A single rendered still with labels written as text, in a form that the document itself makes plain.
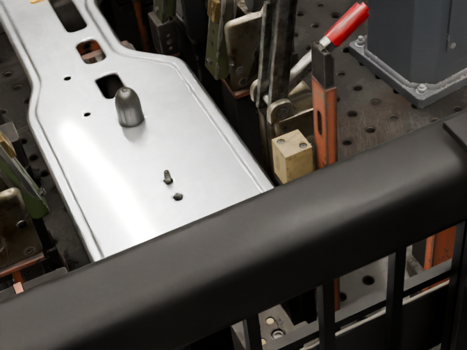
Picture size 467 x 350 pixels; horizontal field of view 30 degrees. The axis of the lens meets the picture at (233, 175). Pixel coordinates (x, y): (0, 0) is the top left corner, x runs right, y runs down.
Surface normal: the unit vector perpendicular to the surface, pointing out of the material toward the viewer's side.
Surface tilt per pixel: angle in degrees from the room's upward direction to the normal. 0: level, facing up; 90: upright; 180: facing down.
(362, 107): 0
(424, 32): 90
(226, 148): 0
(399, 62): 90
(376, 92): 0
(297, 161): 90
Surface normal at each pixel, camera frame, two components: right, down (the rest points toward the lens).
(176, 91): -0.10, -0.70
